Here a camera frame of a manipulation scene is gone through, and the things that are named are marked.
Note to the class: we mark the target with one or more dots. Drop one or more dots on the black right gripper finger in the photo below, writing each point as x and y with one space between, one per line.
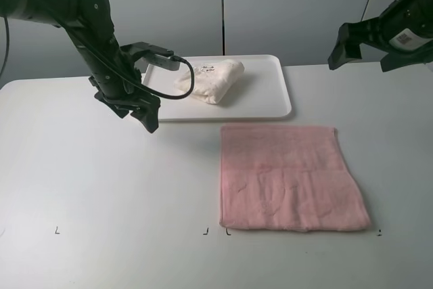
395 59
347 47

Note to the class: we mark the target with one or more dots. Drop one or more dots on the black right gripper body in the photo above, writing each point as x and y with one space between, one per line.
406 26

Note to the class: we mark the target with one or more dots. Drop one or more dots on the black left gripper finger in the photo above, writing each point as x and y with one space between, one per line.
147 115

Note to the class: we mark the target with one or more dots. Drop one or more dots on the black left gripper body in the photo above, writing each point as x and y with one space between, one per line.
141 104

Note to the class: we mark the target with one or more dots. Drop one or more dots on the cream white towel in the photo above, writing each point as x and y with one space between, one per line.
212 81

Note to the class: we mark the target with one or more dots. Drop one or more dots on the pink towel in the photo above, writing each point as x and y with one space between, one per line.
281 177

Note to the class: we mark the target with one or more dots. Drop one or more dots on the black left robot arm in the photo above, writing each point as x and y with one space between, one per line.
89 25

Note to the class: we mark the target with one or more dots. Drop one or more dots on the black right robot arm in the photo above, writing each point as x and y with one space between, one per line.
403 31

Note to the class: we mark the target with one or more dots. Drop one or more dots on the white plastic tray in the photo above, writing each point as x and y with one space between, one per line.
233 87

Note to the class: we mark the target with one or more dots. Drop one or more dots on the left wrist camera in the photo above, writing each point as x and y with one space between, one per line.
152 54

